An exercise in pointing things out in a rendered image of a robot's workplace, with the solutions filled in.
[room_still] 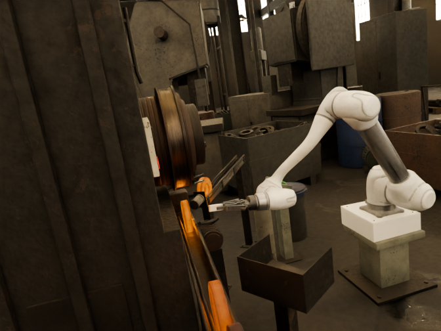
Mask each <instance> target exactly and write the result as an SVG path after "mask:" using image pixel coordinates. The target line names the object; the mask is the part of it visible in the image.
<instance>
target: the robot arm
mask: <svg viewBox="0 0 441 331"><path fill-rule="evenodd" d="M380 109H381V103H380V101H379V99H378V98H377V97H376V96H375V95H373V94H371V93H368V92H366V91H348V90H347V89H345V88H344V87H335V88H334V89H332V90H331V91H330V92H329V93H328V94H327V95H326V97H325V99H324V100H323V101H322V103H321V105H320V107H319V109H318V111H317V113H316V115H315V117H314V121H313V123H312V127H311V128H310V131H309V133H308V135H307V137H306V139H305V140H304V141H303V142H302V144H301V145H300V146H299V147H298V148H297V149H296V150H295V151H294V152H293V153H292V154H291V155H290V156H289V157H288V159H287V160H286V161H285V162H284V163H283V164H282V165H281V166H280V167H279V168H278V169H277V170H276V171H275V173H274V174H273V176H271V177H270V178H267V179H265V181H264V182H263V183H261V184H260V185H259V186H258V187H257V189H256V194H255V195H251V196H247V198H246V200H244V199H241V200H239V198H237V199H235V200H229V201H225V202H223V203H222V204H213V205H209V212H210V211H220V210H225V211H239V210H243V211H245V210H246V208H247V209H248V210H249V211H253V210H257V211H263V210H283V209H286V208H290V207H291V206H294V205H295V203H296V201H297V197H296V194H295V192H294V190H291V189H288V188H282V180H283V178H284V177H285V175H286V174H287V173H288V172H289V171H290V170H291V169H292V168H293V167H294V166H295V165H297V164H298V163H299V162H300V161H301V160H302V159H303V158H304V157H305V156H306V155H307V154H308V153H309V152H310V151H311V150H312V149H313V148H314V147H315V146H316V145H317V144H318V142H319V141H320V139H321V138H322V137H323V136H324V135H325V134H326V132H327V131H328V130H329V129H330V127H331V126H332V125H333V124H334V123H335V121H336V120H339V119H343V120H344V121H345V122H346V123H348V124H349V126H351V128H353V129H355V130H357V131H358V132H359V134H360V135H361V136H362V138H363V140H364V141H365V143H366V144H367V146H368V148H369V149H370V151H371V153H372V154H373V156H374V157H375V159H376V160H377V162H378V164H379V165H376V166H373V167H372V168H371V169H370V171H369V173H368V176H367V182H366V194H367V200H365V203H366V204H367V205H364V206H360V207H359V209H360V210H363V211H366V212H368V213H370V214H372V215H374V216H376V217H377V218H382V217H386V216H389V215H394V214H397V213H404V209H407V210H411V211H423V210H426V209H429V208H430V207H432V205H433V204H434V202H435V200H436V195H435V192H434V190H433V189H432V187H431V186H430V185H429V184H426V183H425V182H424V181H423V180H422V179H421V178H420V177H419V176H418V175H417V174H416V173H415V172H414V171H412V170H408V169H406V167H405V165H404V164H403V162H402V160H401V159H400V157H399V155H398V153H397V152H396V150H395V149H394V147H393V145H392V143H391V142H390V140H389V138H388V137H387V135H386V133H385V132H384V130H383V128H382V127H381V125H380V123H379V121H378V114H379V112H380ZM396 206H399V207H401V208H398V207H396ZM402 208H404V209H402Z"/></svg>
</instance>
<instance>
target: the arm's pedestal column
mask: <svg viewBox="0 0 441 331"><path fill-rule="evenodd" d="M358 242H359V252H360V264H357V265H353V266H350V267H346V268H344V269H339V270H338V273H339V274H340V275H342V276H343V277H344V278H345V279H347V280H348V281H349V282H350V283H351V284H352V285H354V286H355V287H356V288H357V289H359V291H361V292H362V293H363V294H364V295H365V296H367V297H368V298H369V299H370V300H371V301H372V302H374V303H375V304H376V305H378V306H380V305H384V304H386V303H390V302H393V301H396V300H399V299H402V298H406V297H409V296H412V295H415V294H418V293H421V292H425V291H427V290H431V289H433V288H437V287H438V285H437V284H436V283H434V282H433V281H431V280H429V279H428V278H426V277H425V276H423V275H421V274H419V273H418V272H416V271H414V270H413V269H411V268H409V246H408V242H406V243H403V244H399V245H396V246H392V247H389V248H385V249H382V250H378V251H377V250H375V249H373V248H372V247H370V246H368V245H367V244H365V243H364V242H362V241H361V240H359V239H358Z"/></svg>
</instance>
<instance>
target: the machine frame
mask: <svg viewBox="0 0 441 331"><path fill-rule="evenodd" d="M0 331H200V330H199V326H198V319H197V315H196V308H195V304H194V297H193V293H192V287H191V283H190V276H189V272H188V265H187V261H186V254H185V251H184V244H183V239H182V233H181V229H180V225H179V222H178V219H177V216H176V213H175V210H174V207H173V204H172V201H171V197H170V195H169V191H168V189H167V185H161V186H157V187H156V185H155V181H154V175H153V171H152V165H151V161H150V155H149V151H148V145H147V141H146V135H145V130H144V124H143V120H142V114H141V111H140V104H139V100H138V94H137V88H136V84H135V78H134V74H133V67H132V64H131V57H130V54H129V48H128V44H127V37H126V33H125V27H124V23H123V17H122V13H121V7H120V3H119V0H0Z"/></svg>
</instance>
